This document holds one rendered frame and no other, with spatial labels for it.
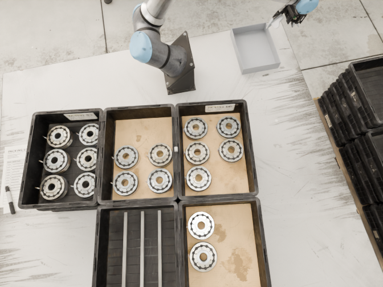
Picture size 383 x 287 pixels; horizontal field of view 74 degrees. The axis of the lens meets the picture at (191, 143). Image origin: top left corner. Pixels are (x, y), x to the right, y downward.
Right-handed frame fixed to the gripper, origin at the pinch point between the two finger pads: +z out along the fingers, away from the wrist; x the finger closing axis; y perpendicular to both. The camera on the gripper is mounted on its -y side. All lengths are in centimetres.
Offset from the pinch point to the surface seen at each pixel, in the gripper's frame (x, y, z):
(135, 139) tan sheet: -78, 38, 21
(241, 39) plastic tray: -9.9, -9.7, 17.8
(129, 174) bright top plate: -83, 54, 20
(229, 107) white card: -38, 37, 5
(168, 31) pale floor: -24, -92, 94
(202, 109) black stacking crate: -48, 35, 9
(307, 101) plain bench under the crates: 9.6, 36.3, 13.5
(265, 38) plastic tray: 2.8, -6.6, 14.7
